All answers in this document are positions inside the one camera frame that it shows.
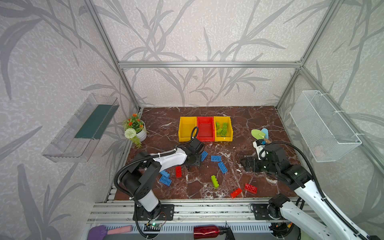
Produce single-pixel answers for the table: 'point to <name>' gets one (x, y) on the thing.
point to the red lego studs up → (178, 172)
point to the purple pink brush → (99, 232)
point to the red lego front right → (250, 188)
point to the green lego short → (224, 129)
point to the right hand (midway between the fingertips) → (247, 155)
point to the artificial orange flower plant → (132, 126)
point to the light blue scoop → (266, 131)
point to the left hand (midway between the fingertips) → (198, 157)
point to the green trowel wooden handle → (260, 135)
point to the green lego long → (219, 130)
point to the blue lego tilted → (204, 155)
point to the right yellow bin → (221, 119)
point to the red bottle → (206, 232)
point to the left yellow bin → (186, 124)
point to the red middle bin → (206, 128)
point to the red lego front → (236, 193)
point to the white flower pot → (142, 134)
